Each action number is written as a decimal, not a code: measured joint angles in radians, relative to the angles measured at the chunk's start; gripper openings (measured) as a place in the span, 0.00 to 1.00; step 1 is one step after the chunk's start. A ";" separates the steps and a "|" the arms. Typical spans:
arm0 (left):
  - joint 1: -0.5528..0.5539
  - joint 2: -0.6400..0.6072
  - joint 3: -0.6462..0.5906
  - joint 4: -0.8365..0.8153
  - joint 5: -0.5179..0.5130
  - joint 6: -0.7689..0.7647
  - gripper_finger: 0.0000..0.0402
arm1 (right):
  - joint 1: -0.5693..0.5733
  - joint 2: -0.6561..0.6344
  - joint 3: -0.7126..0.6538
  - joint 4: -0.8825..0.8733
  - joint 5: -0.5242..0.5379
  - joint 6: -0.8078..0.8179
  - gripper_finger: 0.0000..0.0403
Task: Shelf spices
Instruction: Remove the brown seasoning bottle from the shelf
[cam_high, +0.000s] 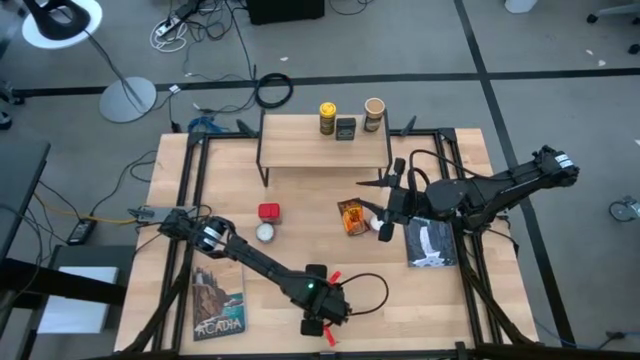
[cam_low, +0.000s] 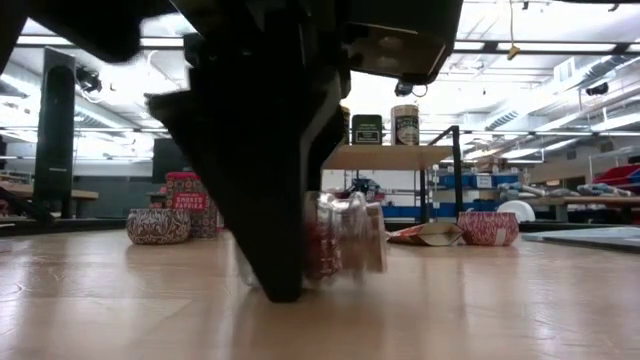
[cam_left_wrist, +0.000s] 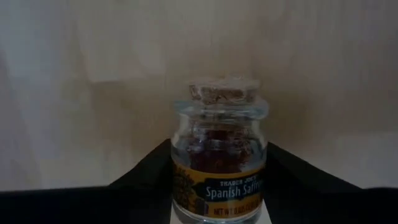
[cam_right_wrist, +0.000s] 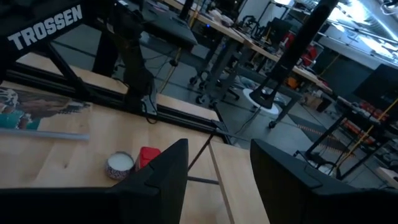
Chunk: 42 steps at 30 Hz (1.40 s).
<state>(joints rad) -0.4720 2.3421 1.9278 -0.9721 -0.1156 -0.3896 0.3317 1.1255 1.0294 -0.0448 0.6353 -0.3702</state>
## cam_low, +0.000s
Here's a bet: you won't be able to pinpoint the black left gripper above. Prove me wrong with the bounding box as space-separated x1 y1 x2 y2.
147 0 351 304

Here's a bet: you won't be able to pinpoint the dark green black pepper tin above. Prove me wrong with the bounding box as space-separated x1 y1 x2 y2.
351 114 384 146

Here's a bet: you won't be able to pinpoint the small glass spice jar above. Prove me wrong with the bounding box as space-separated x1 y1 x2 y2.
302 191 389 287

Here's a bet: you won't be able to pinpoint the red-lidded smoked paprika tin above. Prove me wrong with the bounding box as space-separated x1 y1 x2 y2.
164 172 221 239

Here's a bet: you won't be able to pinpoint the tan-lidded cardboard seasoning canister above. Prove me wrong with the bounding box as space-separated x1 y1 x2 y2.
390 104 420 146

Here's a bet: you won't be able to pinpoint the orange and brown spice pouch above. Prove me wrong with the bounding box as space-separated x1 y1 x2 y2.
387 222 465 247

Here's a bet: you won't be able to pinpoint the red patterned candle tin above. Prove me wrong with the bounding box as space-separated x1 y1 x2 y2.
457 211 521 247

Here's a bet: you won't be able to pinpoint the black monitor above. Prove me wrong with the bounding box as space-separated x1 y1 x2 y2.
152 138 194 184

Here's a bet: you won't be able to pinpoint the maroon patterned candle tin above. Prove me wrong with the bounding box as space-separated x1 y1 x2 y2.
125 208 192 245

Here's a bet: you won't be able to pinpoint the blue storage bins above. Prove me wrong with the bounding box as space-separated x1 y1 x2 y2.
382 172 521 220

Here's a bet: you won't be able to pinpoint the wooden side table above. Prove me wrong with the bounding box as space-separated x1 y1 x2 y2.
0 180 100 219

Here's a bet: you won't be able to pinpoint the black device on column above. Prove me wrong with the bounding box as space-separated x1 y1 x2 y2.
74 66 104 95

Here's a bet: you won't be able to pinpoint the black overhead beam with lights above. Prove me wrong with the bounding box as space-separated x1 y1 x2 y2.
14 34 640 57

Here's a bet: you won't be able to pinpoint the black upright column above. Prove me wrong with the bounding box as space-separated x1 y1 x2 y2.
32 47 76 221

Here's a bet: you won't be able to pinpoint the white trash can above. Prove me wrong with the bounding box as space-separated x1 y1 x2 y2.
497 199 536 224

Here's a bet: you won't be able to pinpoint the long wooden workbench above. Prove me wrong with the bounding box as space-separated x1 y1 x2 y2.
522 194 640 224

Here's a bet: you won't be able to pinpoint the red storage bin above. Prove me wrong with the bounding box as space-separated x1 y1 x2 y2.
592 163 640 189

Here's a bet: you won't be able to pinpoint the wooden shelf with black frame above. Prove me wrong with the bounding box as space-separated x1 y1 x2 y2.
322 124 464 224

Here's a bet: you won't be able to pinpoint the black hanging camera with cable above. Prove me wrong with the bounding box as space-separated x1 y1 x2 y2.
393 79 429 99

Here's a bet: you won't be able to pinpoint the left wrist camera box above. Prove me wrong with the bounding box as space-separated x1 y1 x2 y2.
344 0 465 85

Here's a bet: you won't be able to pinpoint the yellow hanging pull cord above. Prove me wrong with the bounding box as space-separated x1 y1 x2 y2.
506 0 522 61

